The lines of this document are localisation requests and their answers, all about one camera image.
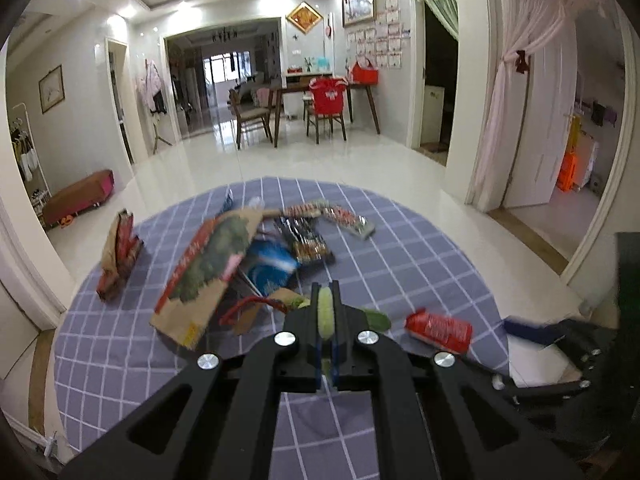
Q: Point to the orange slippers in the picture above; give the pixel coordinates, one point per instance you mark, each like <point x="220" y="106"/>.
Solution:
<point x="67" y="220"/>

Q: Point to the green leaf scrap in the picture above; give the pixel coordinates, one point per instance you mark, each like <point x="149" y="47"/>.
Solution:
<point x="295" y="301"/>
<point x="377" y="321"/>

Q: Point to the red white flat packet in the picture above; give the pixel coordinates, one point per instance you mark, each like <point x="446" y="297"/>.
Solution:
<point x="352" y="221"/>

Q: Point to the wooden coat stand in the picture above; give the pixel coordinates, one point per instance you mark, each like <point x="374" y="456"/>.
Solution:
<point x="159" y="130"/>

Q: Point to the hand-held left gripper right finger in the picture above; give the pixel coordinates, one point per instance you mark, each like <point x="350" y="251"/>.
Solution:
<point x="336" y="366"/>

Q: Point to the red curtain tieback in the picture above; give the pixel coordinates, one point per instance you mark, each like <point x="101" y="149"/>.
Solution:
<point x="522" y="62"/>

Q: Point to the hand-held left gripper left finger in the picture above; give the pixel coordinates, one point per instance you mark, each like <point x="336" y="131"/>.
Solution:
<point x="316" y="366"/>

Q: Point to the group of wall certificates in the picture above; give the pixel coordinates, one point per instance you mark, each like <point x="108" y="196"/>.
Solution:
<point x="382" y="35"/>

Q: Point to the dark snack wrapper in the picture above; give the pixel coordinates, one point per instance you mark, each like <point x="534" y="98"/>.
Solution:
<point x="305" y="240"/>

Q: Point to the red chair cover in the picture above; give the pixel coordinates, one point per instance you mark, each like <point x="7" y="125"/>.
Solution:
<point x="327" y="96"/>

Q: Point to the small distant chandelier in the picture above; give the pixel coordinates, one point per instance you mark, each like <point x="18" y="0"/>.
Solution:
<point x="225" y="35"/>

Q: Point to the white clothes rack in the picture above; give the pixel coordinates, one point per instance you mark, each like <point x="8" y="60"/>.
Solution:
<point x="25" y="155"/>

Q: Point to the small red snack packet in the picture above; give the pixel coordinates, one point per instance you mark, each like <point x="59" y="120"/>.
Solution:
<point x="439" y="331"/>

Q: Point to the small framed picture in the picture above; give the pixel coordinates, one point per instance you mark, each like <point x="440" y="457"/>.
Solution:
<point x="51" y="88"/>

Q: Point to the large framed wall picture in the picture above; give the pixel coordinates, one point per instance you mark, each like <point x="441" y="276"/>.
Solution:
<point x="358" y="6"/>

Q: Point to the orange blister pack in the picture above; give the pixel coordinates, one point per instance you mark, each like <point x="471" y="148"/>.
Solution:
<point x="300" y="210"/>

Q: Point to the red diamond wall decoration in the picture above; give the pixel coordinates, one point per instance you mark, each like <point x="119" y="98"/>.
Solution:
<point x="303" y="16"/>

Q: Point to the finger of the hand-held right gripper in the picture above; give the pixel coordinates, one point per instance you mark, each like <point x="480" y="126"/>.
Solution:
<point x="545" y="386"/>
<point x="530" y="330"/>

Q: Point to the blue snack packet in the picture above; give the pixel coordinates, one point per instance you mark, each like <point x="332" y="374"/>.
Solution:
<point x="272" y="264"/>

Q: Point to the large brown green-print paper bag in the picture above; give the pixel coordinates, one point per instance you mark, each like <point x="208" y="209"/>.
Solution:
<point x="200" y="270"/>

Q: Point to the round blue checked mat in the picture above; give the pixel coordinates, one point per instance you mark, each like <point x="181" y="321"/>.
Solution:
<point x="400" y="270"/>

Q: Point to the white door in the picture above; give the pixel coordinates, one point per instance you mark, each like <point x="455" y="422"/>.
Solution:
<point x="542" y="140"/>

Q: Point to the pink garment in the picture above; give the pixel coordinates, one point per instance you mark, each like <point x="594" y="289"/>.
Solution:
<point x="150" y="82"/>

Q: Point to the wooden chair with cover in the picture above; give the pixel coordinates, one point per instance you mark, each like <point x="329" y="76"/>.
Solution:
<point x="325" y="125"/>

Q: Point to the white appliance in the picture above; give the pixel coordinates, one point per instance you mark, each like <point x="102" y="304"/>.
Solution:
<point x="432" y="115"/>

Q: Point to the small brown red paper bag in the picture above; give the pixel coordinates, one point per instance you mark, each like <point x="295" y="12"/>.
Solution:
<point x="117" y="255"/>

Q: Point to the orange stool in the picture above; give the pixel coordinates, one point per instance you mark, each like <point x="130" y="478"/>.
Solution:
<point x="567" y="172"/>

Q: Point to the teal container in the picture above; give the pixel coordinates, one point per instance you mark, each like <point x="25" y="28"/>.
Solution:
<point x="320" y="64"/>

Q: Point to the pink curtain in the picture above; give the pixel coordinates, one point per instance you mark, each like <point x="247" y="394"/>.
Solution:
<point x="515" y="95"/>

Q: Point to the dark wooden dining table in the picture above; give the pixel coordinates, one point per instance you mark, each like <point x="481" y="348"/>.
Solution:
<point x="290" y="89"/>

